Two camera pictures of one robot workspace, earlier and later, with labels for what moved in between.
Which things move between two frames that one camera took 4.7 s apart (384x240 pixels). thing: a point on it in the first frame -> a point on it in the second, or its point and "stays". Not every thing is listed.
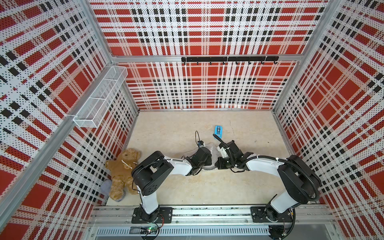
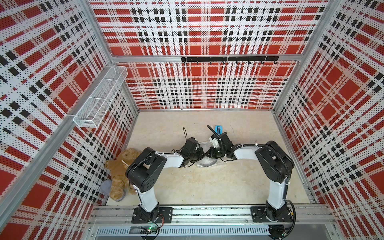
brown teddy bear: [121, 170] stays
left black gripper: [209, 161] -> [199, 150]
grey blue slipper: [105, 190] stays
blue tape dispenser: [218, 131] stays
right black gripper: [220, 165] -> [212, 154]
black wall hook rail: [236, 59] stays
